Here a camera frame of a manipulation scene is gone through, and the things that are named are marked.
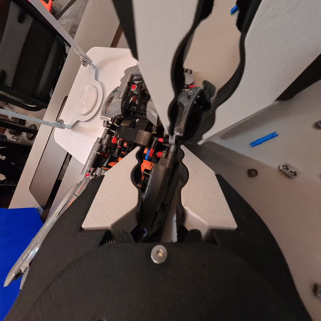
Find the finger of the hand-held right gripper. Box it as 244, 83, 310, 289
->
132, 0, 214, 137
198, 0, 321, 145

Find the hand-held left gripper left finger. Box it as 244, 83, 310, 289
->
81, 146, 141, 242

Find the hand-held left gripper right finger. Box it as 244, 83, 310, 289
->
176, 145, 238, 242

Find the dark grey lego fender assembly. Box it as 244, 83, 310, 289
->
169, 80, 217, 146

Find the grey lego car model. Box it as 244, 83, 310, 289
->
4, 66, 193, 288

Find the grey two-hole lego connector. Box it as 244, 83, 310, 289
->
279, 163, 298, 179

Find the blue plastic bin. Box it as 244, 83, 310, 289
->
0, 207, 45, 321

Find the black shelf unit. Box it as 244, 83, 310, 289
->
0, 0, 71, 206

